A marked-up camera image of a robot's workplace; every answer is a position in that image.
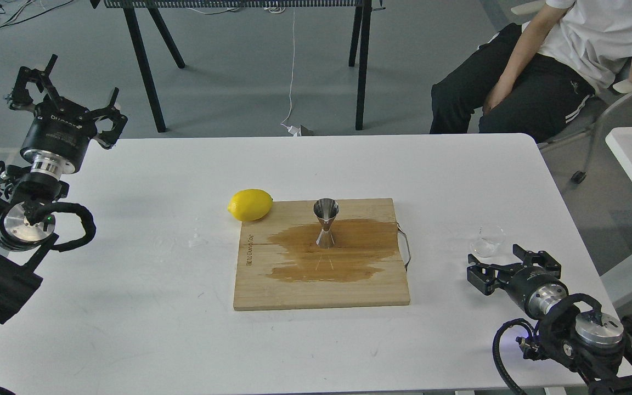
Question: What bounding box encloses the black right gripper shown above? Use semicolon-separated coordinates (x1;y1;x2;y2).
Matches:
466;244;568;320

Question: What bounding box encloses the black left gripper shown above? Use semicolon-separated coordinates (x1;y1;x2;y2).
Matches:
5;53;128;173

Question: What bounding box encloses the clear glass measuring cup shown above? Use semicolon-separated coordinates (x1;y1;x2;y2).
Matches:
469;223;506;258

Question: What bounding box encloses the steel double jigger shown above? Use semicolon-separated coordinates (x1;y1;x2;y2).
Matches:
313;198;339;249

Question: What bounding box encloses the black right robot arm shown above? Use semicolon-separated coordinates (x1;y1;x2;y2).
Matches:
467;245;632;394

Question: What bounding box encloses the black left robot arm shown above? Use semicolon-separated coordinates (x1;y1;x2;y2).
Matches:
0;55;127;324

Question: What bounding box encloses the seated person in white shirt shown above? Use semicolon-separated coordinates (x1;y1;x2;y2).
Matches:
430;1;632;143

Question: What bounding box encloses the yellow lemon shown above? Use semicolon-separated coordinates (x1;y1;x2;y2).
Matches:
227;189;273;222

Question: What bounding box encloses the wooden cutting board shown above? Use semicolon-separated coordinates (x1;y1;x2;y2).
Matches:
233;198;410;312

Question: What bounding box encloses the black metal table frame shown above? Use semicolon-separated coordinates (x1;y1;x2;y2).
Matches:
90;0;386;133

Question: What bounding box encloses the white cable with plug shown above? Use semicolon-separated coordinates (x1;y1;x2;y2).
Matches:
280;5;313;137

